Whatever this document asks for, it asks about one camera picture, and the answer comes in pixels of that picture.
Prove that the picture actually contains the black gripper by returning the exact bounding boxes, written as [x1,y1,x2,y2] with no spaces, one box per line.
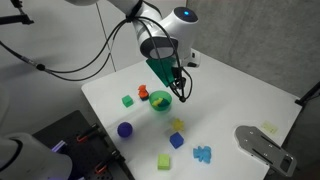
[169,65,188,103]

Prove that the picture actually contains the teal green toy animal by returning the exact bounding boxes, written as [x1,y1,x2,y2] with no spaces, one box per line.
[158,98,171,109]

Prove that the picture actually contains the yellow toy piece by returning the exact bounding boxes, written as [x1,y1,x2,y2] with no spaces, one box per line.
[151,97,164,108]

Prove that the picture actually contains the green translucent bowl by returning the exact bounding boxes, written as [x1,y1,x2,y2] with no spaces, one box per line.
[148,90,173,112]

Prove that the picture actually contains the yellow spiky star toy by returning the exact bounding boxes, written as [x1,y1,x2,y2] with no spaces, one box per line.
[171,117,185,132]

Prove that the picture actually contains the orange toy figure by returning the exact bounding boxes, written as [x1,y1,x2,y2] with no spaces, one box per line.
[137,84,149,99]

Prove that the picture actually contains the light blue toy figure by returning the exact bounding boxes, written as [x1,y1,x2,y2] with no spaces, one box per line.
[192,145,213,165]

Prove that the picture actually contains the lime green toy cube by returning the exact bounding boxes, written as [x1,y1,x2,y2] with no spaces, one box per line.
[157,153,171,171]

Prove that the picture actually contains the purple spiky ball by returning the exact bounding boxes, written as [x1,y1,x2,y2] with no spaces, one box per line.
[116,121,134,139]

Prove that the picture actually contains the yellow sticky note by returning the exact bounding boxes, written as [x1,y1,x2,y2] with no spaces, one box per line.
[260,120,279,135]

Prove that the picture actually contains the grey metal mounting plate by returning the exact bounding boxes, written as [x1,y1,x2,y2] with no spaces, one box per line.
[233,125,298,178]

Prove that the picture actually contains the black base platform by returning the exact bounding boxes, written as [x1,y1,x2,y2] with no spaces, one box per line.
[32,109,135,180]

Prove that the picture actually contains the black vertical pole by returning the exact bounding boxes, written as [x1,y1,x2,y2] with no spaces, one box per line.
[294,80,320,108]

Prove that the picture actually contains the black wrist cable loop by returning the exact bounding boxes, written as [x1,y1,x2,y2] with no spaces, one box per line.
[134,14,195,103]

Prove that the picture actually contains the green camera mount plate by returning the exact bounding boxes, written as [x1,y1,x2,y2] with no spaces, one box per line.
[145,56,178,89]

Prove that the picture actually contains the orange handled clamp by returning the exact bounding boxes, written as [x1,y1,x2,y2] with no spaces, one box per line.
[94,150,122,175]
[75,123,100,143]

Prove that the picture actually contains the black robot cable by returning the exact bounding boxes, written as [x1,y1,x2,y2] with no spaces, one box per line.
[0,14,136,83]

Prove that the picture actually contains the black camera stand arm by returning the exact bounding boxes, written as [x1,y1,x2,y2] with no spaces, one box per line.
[0,0,35,26]

